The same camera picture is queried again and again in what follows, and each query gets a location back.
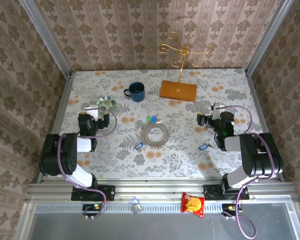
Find dark blue enamel mug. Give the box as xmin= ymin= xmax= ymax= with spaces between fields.
xmin=123 ymin=81 xmax=146 ymax=103

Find metal disc with split rings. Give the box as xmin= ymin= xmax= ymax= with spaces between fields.
xmin=139 ymin=122 xmax=170 ymax=150

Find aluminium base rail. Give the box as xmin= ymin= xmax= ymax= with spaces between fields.
xmin=24 ymin=177 xmax=298 ymax=204

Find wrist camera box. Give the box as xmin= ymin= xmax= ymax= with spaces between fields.
xmin=211 ymin=102 xmax=226 ymax=120
xmin=84 ymin=105 xmax=104 ymax=120

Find small clear plastic packet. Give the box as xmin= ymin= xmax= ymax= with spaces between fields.
xmin=128 ymin=197 xmax=142 ymax=215

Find aluminium frame post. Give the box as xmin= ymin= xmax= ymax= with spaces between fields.
xmin=244 ymin=0 xmax=295 ymax=76
xmin=21 ymin=0 xmax=73 ymax=77

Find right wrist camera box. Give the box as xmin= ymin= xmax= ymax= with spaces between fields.
xmin=211 ymin=102 xmax=226 ymax=120

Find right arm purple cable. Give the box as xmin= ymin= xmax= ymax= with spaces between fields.
xmin=222 ymin=104 xmax=277 ymax=239

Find gold hook stand wooden base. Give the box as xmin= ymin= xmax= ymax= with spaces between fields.
xmin=157 ymin=31 xmax=214 ymax=103

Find small electronics board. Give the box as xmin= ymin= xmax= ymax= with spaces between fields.
xmin=221 ymin=203 xmax=244 ymax=213
xmin=82 ymin=203 xmax=106 ymax=213

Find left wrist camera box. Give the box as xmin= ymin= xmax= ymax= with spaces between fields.
xmin=84 ymin=105 xmax=104 ymax=120

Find red snack packet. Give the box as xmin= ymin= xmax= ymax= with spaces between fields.
xmin=181 ymin=192 xmax=206 ymax=219

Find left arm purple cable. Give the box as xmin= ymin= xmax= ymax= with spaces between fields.
xmin=56 ymin=107 xmax=118 ymax=220

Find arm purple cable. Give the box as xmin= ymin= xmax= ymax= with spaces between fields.
xmin=222 ymin=104 xmax=277 ymax=239
xmin=56 ymin=107 xmax=118 ymax=220

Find slotted grey cable duct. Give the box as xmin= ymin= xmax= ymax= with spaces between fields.
xmin=34 ymin=202 xmax=295 ymax=214

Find leaf patterned bowl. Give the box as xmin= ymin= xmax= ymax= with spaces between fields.
xmin=96 ymin=96 xmax=118 ymax=113

